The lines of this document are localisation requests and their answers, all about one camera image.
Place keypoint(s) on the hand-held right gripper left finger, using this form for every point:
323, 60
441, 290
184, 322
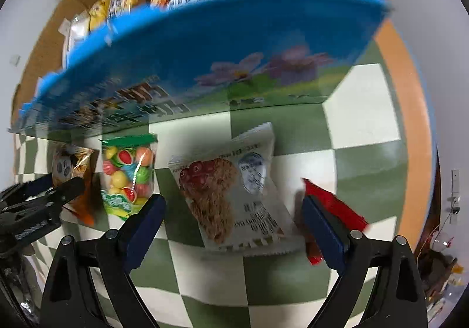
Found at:
146, 225

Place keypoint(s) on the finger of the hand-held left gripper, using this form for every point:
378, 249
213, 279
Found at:
62, 192
33, 185

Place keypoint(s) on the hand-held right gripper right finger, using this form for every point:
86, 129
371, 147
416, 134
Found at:
322, 229

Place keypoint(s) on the small red snack packet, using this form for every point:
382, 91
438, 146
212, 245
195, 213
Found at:
340, 210

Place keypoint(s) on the orange panda snack packet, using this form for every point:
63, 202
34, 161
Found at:
82, 161

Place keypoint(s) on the green fruit candy packet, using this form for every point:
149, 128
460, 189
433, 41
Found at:
126, 174

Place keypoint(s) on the white oat cookie packet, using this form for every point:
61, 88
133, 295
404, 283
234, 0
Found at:
227, 196

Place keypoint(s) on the plain white snack packet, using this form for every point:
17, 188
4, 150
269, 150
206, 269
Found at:
77, 38

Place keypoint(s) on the yellow panda snack packet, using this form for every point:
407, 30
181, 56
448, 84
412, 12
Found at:
97, 12

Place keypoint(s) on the blue printed cardboard box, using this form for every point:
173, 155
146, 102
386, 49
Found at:
220, 38

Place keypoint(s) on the floor clutter pile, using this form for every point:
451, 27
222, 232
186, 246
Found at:
438, 265

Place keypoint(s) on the green white checkered mat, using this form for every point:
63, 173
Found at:
366, 108

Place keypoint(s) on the white wall socket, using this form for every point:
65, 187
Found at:
454, 205
455, 181

